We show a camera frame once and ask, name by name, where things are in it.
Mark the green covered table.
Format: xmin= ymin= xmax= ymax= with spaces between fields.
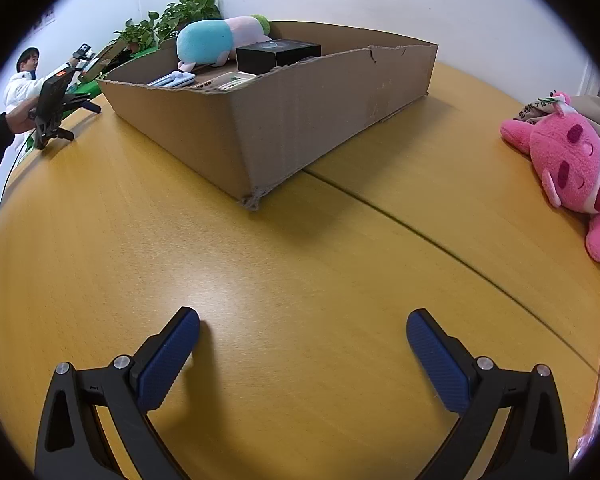
xmin=65 ymin=45 xmax=161 ymax=107

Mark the small potted plant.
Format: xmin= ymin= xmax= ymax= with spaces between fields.
xmin=112 ymin=19 xmax=161 ymax=53

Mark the light blue rectangular device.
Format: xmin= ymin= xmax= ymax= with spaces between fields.
xmin=146 ymin=71 xmax=197 ymax=88

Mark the pig plush toy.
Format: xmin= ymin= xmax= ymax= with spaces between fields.
xmin=176 ymin=14 xmax=272 ymax=73

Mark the large potted plant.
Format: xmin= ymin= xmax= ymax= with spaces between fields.
xmin=155 ymin=0 xmax=223 ymax=41

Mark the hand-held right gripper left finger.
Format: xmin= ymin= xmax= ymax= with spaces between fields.
xmin=35 ymin=306 xmax=201 ymax=480

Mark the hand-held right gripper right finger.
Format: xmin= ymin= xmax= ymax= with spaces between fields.
xmin=406 ymin=308 xmax=568 ymax=480

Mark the person's left hand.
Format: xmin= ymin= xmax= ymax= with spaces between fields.
xmin=6 ymin=99 xmax=38 ymax=135

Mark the cream phone case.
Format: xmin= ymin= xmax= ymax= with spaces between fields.
xmin=215 ymin=72 xmax=257 ymax=92

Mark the pink plush toy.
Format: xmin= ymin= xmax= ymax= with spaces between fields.
xmin=500 ymin=91 xmax=600 ymax=263

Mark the small brown cardboard box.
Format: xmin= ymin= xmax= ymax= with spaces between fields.
xmin=80 ymin=40 xmax=131 ymax=81

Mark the black product box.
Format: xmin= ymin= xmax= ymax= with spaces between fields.
xmin=236 ymin=39 xmax=322 ymax=75

